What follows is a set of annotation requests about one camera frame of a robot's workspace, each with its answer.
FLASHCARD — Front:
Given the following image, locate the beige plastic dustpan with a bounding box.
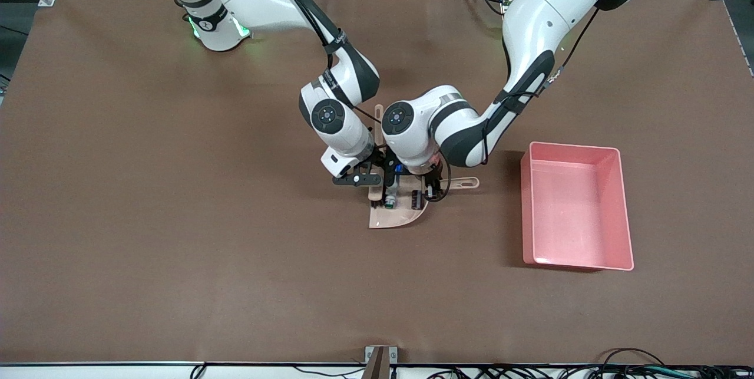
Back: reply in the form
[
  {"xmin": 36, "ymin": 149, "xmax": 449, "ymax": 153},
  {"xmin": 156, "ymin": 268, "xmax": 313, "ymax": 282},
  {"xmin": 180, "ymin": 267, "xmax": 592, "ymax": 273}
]
[{"xmin": 369, "ymin": 176, "xmax": 479, "ymax": 229}]

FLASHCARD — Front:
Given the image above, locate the pink plastic bin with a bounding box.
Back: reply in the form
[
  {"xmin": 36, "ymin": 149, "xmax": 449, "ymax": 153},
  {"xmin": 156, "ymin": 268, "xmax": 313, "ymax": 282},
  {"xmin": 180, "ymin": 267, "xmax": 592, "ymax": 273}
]
[{"xmin": 520, "ymin": 141, "xmax": 635, "ymax": 272}]

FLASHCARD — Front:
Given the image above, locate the brown table mat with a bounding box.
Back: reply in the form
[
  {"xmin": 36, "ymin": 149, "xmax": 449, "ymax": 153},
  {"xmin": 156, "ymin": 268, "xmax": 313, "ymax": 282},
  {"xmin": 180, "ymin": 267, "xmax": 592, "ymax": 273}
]
[{"xmin": 0, "ymin": 0, "xmax": 754, "ymax": 366}]

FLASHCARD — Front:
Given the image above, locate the grey metal mount bracket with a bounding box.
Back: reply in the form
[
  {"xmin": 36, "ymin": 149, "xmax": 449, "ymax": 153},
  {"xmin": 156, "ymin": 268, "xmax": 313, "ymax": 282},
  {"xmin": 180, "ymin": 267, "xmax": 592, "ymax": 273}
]
[{"xmin": 363, "ymin": 345, "xmax": 399, "ymax": 379}]

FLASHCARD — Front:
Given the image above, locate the thin black cable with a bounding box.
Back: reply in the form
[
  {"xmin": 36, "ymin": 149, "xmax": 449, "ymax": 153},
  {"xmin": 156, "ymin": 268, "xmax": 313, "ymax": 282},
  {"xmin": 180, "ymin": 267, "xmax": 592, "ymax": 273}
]
[{"xmin": 292, "ymin": 367, "xmax": 366, "ymax": 378}]

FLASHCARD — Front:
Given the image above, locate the black looped cable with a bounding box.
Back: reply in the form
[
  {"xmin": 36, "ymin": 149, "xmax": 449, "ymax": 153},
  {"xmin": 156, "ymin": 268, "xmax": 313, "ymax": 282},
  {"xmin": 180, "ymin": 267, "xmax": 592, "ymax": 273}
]
[{"xmin": 598, "ymin": 347, "xmax": 670, "ymax": 369}]

